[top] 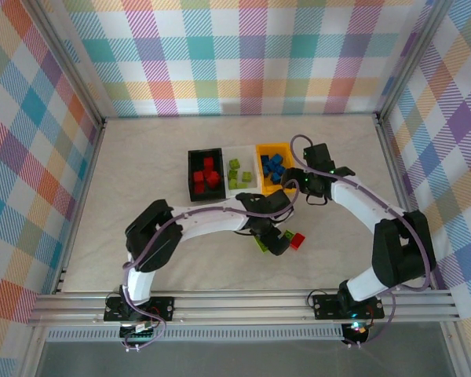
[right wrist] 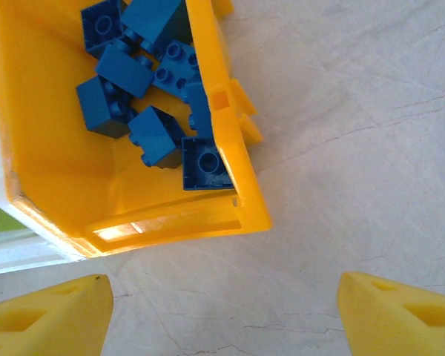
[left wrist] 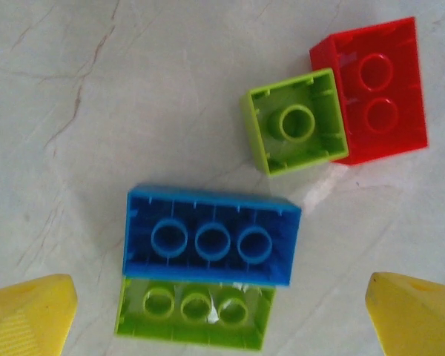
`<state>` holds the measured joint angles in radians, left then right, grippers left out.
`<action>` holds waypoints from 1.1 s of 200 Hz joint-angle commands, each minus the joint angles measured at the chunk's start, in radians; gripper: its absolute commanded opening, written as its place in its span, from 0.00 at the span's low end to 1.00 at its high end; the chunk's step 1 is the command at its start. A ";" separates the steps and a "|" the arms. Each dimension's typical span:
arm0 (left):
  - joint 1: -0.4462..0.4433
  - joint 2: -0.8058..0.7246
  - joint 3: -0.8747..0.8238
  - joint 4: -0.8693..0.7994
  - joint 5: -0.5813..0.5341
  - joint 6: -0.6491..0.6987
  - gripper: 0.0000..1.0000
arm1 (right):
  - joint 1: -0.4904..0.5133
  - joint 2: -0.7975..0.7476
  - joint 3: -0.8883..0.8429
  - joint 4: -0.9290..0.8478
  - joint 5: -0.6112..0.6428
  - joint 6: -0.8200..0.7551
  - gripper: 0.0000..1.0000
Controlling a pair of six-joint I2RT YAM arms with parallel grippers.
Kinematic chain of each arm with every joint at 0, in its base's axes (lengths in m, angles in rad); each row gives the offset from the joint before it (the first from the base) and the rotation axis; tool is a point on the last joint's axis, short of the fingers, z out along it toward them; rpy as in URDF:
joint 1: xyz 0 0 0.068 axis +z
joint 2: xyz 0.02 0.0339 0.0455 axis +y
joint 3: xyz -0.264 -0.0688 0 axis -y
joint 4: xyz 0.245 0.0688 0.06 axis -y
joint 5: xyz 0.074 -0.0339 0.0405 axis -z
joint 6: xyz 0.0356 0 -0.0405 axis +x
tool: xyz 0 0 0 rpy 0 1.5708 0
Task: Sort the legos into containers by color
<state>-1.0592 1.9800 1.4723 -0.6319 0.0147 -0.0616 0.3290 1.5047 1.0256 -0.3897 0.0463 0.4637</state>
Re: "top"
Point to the long green lego brick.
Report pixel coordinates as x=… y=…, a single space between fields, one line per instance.
x=261 y=245

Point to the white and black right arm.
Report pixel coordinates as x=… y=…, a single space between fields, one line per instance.
x=357 y=200

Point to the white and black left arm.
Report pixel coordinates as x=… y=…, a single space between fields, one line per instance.
x=212 y=224

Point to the yellow plastic bin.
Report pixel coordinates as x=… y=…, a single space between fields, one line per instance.
x=272 y=148

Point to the white plastic bin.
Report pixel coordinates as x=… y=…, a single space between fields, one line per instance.
x=245 y=157

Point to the black plastic bin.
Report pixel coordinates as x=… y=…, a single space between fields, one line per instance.
x=192 y=163

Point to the long aluminium mounting rail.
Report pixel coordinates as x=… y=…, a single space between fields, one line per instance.
x=239 y=306

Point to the aluminium table side rail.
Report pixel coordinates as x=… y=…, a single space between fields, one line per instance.
x=401 y=176
x=82 y=196

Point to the aluminium frame post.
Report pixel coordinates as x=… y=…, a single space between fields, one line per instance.
x=68 y=59
x=412 y=59

